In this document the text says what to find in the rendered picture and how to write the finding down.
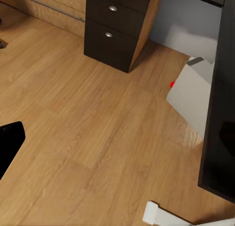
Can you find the desk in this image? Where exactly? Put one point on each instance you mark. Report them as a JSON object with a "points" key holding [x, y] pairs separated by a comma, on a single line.
{"points": [[217, 167]]}

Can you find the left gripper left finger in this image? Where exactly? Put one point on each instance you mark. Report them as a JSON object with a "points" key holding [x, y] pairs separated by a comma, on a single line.
{"points": [[12, 136]]}

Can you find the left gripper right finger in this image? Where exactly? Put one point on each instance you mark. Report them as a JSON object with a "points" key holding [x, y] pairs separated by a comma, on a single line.
{"points": [[227, 137]]}

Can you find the cabinet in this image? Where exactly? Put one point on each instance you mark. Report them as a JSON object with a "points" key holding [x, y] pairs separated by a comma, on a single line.
{"points": [[66, 14], [117, 30]]}

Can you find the desktop computer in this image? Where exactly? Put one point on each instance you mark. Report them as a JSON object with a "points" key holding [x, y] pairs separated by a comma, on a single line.
{"points": [[190, 93]]}

